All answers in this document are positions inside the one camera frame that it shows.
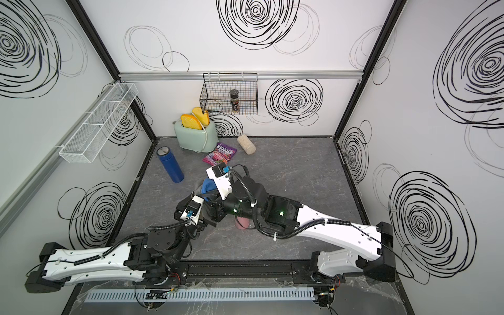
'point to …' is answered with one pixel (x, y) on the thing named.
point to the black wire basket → (215, 98)
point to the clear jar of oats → (247, 144)
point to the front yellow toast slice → (190, 122)
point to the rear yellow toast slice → (204, 118)
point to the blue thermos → (171, 163)
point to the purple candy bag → (222, 153)
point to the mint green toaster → (197, 140)
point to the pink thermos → (245, 222)
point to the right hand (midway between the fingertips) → (201, 194)
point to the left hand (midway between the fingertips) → (203, 198)
